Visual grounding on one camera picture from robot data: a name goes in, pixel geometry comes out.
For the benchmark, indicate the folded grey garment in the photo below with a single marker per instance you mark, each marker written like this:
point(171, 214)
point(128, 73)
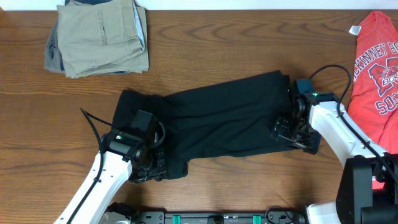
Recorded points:
point(52, 56)

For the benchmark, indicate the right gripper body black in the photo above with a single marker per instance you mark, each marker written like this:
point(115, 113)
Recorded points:
point(286, 132)

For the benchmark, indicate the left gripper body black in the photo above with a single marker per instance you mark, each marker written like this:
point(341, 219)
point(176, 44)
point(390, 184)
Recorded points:
point(158, 162)

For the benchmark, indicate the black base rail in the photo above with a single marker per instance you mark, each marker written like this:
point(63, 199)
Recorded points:
point(120, 213)

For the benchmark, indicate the folded khaki trousers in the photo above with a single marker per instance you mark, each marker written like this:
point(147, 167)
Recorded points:
point(99, 40)

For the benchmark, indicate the black t-shirt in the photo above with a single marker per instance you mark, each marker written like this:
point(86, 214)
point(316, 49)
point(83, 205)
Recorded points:
point(234, 119)

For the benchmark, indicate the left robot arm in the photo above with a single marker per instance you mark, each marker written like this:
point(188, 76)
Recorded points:
point(125, 157)

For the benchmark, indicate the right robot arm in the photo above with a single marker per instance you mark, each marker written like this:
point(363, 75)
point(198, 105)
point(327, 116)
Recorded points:
point(368, 187)

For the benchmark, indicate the red printed t-shirt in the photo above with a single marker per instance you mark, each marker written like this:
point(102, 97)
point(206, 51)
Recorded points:
point(373, 105)

